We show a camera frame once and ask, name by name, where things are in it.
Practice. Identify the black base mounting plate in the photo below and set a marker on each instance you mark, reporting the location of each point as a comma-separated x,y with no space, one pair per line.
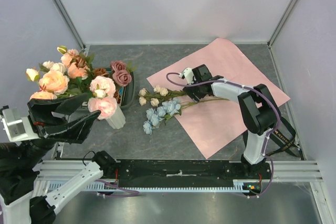
129,169

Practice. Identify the white ribbed ceramic vase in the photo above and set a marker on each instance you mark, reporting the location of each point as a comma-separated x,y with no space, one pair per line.
117,120

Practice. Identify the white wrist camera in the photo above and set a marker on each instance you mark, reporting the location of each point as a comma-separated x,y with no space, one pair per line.
187,75
17,128

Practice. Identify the peach flower stem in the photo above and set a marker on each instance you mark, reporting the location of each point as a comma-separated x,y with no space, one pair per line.
159,95

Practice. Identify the brown orange flower stem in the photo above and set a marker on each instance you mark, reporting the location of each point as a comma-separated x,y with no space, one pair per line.
83,61

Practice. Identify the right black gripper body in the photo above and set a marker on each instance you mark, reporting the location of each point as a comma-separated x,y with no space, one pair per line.
197,89

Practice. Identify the dark green plastic tray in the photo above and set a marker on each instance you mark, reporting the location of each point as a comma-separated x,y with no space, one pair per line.
123,95

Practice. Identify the dusty pink rose stem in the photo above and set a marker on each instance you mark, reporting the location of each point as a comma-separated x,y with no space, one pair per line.
121,72

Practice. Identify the small peach rose sprig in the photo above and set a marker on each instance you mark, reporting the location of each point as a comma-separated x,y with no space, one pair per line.
103,100

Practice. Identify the large peach peony stem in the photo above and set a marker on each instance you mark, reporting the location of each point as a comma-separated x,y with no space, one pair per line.
54,84

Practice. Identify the blue hydrangea stem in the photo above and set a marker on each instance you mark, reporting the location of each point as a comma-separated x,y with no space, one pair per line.
167,110

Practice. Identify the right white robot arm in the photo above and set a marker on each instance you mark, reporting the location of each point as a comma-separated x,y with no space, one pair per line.
258,109

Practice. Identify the purple pink wrapping paper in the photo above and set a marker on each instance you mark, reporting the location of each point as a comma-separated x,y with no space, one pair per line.
210,125

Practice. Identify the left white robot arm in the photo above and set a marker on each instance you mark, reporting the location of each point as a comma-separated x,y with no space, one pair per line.
19,179

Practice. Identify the cream rose stem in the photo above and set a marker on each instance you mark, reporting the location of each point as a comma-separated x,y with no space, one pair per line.
34,75

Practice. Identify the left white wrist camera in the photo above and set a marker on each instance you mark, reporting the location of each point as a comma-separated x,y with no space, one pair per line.
17,128

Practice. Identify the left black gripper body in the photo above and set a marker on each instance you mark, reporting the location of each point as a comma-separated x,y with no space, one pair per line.
41,131

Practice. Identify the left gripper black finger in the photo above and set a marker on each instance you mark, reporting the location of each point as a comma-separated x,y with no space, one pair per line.
41,110
76,131

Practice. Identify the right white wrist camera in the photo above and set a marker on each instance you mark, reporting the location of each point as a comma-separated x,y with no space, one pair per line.
187,75

